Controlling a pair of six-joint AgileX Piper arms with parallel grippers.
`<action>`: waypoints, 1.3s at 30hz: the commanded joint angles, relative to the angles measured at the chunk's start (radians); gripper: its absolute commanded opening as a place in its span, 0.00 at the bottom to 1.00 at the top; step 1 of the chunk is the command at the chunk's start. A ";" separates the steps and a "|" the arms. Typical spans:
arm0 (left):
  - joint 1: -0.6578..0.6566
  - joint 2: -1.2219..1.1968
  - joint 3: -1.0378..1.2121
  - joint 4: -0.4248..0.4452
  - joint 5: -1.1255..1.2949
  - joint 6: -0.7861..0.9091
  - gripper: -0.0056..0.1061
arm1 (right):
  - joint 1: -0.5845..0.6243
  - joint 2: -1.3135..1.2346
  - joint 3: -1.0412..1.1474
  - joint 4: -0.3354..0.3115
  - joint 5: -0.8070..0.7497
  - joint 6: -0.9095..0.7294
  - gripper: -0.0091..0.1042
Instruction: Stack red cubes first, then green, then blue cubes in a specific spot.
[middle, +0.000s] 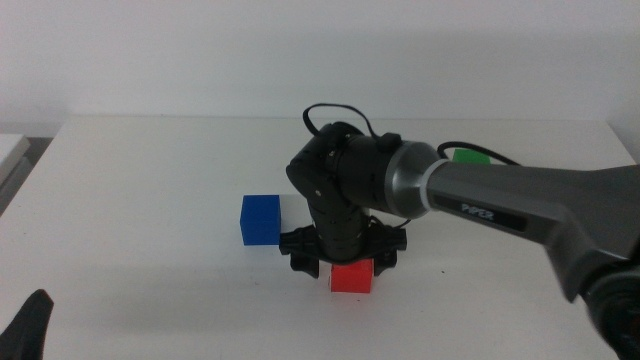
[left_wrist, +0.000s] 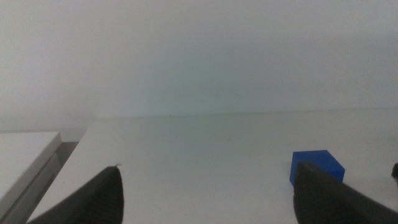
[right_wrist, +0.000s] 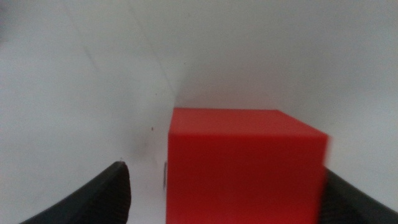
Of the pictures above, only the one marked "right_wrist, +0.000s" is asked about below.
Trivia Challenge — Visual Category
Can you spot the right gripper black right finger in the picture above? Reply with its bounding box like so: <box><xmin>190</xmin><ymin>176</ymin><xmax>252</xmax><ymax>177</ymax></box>
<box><xmin>318</xmin><ymin>167</ymin><xmax>398</xmax><ymax>224</ymax></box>

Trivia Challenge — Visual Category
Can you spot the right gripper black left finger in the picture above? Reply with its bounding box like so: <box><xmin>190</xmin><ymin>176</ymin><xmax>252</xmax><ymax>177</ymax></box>
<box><xmin>18</xmin><ymin>161</ymin><xmax>132</xmax><ymax>224</ymax></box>

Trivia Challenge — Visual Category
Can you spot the red cube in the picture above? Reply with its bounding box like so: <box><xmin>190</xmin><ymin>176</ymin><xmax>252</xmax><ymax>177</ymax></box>
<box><xmin>165</xmin><ymin>107</ymin><xmax>330</xmax><ymax>224</ymax></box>

